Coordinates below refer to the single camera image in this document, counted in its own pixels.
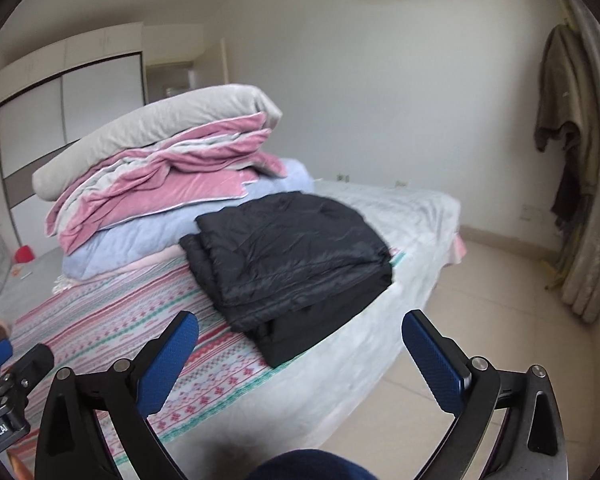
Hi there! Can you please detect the light blue quilt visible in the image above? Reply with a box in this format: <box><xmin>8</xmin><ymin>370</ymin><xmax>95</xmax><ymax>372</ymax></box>
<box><xmin>61</xmin><ymin>158</ymin><xmax>315</xmax><ymax>281</ymax></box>

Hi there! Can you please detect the pale pink blanket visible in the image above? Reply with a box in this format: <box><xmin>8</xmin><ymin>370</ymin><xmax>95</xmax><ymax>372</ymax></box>
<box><xmin>52</xmin><ymin>247</ymin><xmax>191</xmax><ymax>295</ymax></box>

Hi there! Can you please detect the patterned knit blanket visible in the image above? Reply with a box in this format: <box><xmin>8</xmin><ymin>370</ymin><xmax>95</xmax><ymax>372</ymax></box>
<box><xmin>10</xmin><ymin>247</ymin><xmax>408</xmax><ymax>441</ymax></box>

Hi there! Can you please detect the olive hanging coat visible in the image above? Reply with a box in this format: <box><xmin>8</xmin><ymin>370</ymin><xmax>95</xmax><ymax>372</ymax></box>
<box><xmin>534</xmin><ymin>24</ymin><xmax>595</xmax><ymax>196</ymax></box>

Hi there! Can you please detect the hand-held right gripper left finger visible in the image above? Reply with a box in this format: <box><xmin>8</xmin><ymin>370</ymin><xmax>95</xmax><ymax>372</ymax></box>
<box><xmin>34</xmin><ymin>311</ymin><xmax>201</xmax><ymax>480</ymax></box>

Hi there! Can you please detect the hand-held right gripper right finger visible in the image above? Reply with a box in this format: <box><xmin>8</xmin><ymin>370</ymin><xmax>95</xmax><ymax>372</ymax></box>
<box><xmin>401</xmin><ymin>309</ymin><xmax>568</xmax><ymax>480</ymax></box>

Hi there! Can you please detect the black puffer jacket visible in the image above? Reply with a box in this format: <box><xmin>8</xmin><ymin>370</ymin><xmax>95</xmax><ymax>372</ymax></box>
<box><xmin>179</xmin><ymin>191</ymin><xmax>393</xmax><ymax>333</ymax></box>

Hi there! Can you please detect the person's left hand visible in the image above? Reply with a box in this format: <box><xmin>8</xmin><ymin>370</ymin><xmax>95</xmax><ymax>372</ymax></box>
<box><xmin>7</xmin><ymin>447</ymin><xmax>36</xmax><ymax>480</ymax></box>

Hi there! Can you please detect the pink quilt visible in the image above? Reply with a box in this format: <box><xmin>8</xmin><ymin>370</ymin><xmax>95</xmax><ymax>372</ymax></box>
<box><xmin>45</xmin><ymin>112</ymin><xmax>288</xmax><ymax>255</ymax></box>

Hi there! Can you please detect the black quilted jacket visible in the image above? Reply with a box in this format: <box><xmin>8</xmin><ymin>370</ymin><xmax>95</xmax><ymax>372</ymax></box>
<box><xmin>240</xmin><ymin>260</ymin><xmax>395</xmax><ymax>368</ymax></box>

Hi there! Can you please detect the white wardrobe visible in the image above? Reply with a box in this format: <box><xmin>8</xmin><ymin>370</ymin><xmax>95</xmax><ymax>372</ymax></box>
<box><xmin>0</xmin><ymin>22</ymin><xmax>146</xmax><ymax>261</ymax></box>

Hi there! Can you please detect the dark hanging garment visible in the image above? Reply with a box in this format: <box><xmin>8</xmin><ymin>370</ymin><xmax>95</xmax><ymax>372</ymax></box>
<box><xmin>552</xmin><ymin>160</ymin><xmax>588</xmax><ymax>235</ymax></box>

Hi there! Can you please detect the person's blue clothing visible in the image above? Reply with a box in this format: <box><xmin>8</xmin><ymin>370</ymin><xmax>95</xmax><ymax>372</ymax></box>
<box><xmin>245</xmin><ymin>449</ymin><xmax>363</xmax><ymax>480</ymax></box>

